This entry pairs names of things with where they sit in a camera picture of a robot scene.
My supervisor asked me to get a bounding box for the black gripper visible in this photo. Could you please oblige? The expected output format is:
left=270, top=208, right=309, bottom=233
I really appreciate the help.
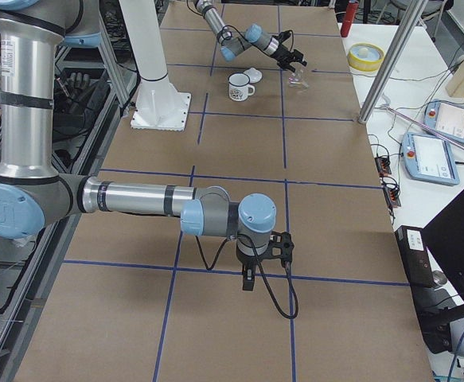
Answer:
left=273, top=44, right=307, bottom=72
left=237, top=252, right=258, bottom=291

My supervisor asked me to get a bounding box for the clear glass funnel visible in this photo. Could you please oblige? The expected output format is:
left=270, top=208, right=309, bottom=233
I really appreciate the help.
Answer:
left=287, top=68, right=309, bottom=89

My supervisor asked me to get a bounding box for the white enamel cup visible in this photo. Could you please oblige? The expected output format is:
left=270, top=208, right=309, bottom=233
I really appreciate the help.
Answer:
left=228, top=72, right=255, bottom=102

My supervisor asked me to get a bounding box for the white ceramic lid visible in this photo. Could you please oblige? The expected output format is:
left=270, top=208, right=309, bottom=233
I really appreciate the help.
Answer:
left=244, top=68, right=263, bottom=84

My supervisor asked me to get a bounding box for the red cylinder bottle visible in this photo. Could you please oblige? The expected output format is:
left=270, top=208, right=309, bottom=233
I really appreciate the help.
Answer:
left=340, top=0, right=360, bottom=37

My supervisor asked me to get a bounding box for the reacher grabber stick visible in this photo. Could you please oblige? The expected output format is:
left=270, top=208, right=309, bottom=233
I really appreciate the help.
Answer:
left=374, top=101, right=464, bottom=162

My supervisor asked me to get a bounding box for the black computer box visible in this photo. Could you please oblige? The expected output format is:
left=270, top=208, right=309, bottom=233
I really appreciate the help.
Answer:
left=395, top=225, right=448, bottom=288

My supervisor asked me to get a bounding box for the near teach pendant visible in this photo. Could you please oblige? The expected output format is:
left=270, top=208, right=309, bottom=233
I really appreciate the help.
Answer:
left=401, top=132, right=460, bottom=185

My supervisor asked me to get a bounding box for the teach pendant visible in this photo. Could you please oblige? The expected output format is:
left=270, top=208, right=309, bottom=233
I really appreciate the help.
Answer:
left=424, top=99, right=464, bottom=143
left=401, top=132, right=460, bottom=185

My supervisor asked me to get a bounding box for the far teach pendant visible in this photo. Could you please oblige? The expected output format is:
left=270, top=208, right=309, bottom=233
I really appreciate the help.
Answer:
left=424, top=99, right=464, bottom=143

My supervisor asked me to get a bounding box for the black monitor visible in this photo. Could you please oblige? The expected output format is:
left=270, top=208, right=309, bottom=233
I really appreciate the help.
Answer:
left=422, top=190, right=464, bottom=300

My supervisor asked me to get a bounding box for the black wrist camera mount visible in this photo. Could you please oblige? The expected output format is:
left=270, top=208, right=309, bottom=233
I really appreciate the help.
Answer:
left=275, top=29, right=292, bottom=44

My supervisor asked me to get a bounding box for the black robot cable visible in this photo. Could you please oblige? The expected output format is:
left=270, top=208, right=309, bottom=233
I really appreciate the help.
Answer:
left=193, top=232, right=299, bottom=319

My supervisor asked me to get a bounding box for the aluminium frame post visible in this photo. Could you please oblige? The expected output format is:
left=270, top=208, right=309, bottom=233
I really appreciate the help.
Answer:
left=358, top=0, right=428, bottom=124

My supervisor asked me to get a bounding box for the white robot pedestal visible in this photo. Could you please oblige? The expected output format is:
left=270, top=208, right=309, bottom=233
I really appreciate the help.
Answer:
left=119, top=0, right=191, bottom=131

